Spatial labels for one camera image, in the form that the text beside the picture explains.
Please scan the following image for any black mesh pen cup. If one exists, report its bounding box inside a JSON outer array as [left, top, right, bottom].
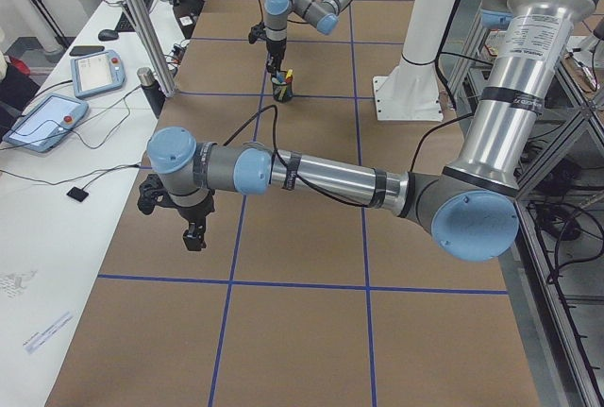
[[271, 77, 294, 103]]

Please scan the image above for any black steel water bottle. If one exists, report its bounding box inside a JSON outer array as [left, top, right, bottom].
[[137, 67, 165, 119]]

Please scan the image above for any small black square pad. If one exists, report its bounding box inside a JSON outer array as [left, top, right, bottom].
[[67, 186, 89, 202]]

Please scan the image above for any black keyboard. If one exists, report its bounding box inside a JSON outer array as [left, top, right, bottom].
[[114, 0, 158, 33]]

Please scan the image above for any black computer mouse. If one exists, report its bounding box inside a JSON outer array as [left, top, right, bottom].
[[97, 29, 119, 42]]

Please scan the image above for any far blue teach pendant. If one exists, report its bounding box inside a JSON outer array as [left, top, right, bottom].
[[70, 50, 126, 99]]

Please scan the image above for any blue teach pendant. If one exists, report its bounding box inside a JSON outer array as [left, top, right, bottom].
[[70, 50, 126, 99], [2, 93, 89, 153]]

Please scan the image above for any near blue teach pendant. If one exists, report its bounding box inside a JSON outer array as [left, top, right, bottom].
[[2, 93, 89, 153]]

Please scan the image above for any black smartphone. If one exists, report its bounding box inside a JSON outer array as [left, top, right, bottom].
[[69, 45, 105, 57]]

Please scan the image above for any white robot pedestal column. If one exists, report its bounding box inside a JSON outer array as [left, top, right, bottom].
[[373, 0, 456, 122]]

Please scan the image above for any aluminium frame post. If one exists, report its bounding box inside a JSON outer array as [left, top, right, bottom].
[[126, 0, 176, 97]]

